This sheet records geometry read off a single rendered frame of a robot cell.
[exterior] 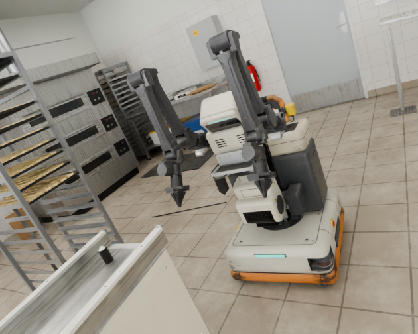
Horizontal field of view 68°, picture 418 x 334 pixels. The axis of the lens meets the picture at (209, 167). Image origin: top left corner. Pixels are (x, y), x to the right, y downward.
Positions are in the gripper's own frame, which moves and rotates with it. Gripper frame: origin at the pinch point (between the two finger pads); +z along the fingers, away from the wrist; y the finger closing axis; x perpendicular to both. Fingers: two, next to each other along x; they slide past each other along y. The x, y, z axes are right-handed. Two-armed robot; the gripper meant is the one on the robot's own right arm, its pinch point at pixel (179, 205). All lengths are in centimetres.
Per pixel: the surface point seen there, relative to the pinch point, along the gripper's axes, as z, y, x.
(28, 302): 21, -9, -67
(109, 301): 20, 20, -61
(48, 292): 20, -9, -61
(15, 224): 8, -374, 105
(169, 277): 21.2, 21.7, -37.6
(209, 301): 63, -22, 46
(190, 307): 34.3, 21.9, -29.0
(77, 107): -148, -291, 161
